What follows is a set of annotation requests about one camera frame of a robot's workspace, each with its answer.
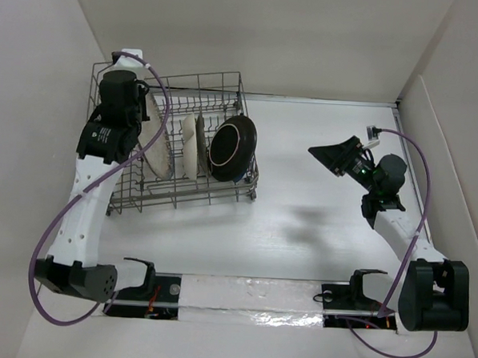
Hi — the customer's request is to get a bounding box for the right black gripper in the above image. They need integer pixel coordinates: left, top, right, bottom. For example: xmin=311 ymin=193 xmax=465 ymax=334
xmin=307 ymin=133 xmax=380 ymax=194

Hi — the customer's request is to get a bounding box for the speckled round plate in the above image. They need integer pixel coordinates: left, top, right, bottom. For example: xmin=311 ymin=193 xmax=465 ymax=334
xmin=139 ymin=93 xmax=173 ymax=181

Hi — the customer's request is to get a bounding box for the cream divided dish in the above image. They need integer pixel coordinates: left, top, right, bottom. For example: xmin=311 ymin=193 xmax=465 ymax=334
xmin=183 ymin=114 xmax=199 ymax=181

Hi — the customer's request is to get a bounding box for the blue leaf shaped plate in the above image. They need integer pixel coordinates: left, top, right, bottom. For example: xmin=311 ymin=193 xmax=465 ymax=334
xmin=233 ymin=170 xmax=255 ymax=183

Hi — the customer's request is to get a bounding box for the cream plate brown rim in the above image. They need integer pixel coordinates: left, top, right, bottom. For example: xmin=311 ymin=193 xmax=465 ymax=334
xmin=208 ymin=115 xmax=257 ymax=182

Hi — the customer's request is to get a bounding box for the grey deer pattern plate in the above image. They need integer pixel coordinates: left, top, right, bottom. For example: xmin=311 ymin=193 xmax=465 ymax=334
xmin=195 ymin=113 xmax=210 ymax=177

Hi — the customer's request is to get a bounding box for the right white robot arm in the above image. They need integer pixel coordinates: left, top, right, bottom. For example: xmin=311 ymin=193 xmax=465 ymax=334
xmin=308 ymin=136 xmax=470 ymax=332

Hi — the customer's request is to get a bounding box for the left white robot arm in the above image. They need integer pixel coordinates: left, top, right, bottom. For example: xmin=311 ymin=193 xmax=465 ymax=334
xmin=34 ymin=69 xmax=148 ymax=304

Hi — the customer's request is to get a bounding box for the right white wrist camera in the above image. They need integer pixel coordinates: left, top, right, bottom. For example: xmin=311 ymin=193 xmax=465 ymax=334
xmin=362 ymin=125 xmax=382 ymax=150

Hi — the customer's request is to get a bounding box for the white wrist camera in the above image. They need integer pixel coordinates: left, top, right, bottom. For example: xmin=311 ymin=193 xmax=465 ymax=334
xmin=112 ymin=48 xmax=144 ymax=74
xmin=362 ymin=125 xmax=382 ymax=150

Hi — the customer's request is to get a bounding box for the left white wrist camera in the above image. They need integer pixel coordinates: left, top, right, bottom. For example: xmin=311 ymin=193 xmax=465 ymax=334
xmin=112 ymin=48 xmax=144 ymax=74

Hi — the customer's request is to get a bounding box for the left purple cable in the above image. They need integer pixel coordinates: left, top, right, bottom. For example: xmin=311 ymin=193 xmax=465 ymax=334
xmin=25 ymin=46 xmax=175 ymax=332

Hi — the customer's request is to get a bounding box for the purple cable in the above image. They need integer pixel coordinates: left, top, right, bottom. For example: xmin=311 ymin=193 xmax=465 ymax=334
xmin=25 ymin=46 xmax=175 ymax=332
xmin=343 ymin=124 xmax=450 ymax=358

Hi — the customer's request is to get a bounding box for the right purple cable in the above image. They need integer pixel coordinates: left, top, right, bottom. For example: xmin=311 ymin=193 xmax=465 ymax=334
xmin=343 ymin=124 xmax=450 ymax=358

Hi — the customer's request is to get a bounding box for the grey wire dish rack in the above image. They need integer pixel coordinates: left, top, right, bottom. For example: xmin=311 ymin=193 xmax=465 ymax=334
xmin=106 ymin=71 xmax=259 ymax=215

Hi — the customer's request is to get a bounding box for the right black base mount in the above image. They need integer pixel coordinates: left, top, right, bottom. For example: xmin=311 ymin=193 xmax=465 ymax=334
xmin=313 ymin=269 xmax=397 ymax=332

